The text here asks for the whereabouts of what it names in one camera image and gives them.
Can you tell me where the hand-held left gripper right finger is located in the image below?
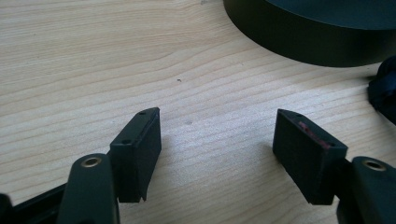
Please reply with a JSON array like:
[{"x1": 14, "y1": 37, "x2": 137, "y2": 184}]
[{"x1": 272, "y1": 108, "x2": 396, "y2": 224}]

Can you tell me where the dark blue cloth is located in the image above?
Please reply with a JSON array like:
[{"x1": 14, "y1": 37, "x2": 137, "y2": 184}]
[{"x1": 367, "y1": 55, "x2": 396, "y2": 126}]

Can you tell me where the round black container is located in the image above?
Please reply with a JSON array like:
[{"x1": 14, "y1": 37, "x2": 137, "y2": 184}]
[{"x1": 222, "y1": 0, "x2": 396, "y2": 68}]

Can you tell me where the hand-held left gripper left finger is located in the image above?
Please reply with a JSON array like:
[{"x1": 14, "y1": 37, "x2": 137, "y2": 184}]
[{"x1": 56, "y1": 106, "x2": 163, "y2": 224}]

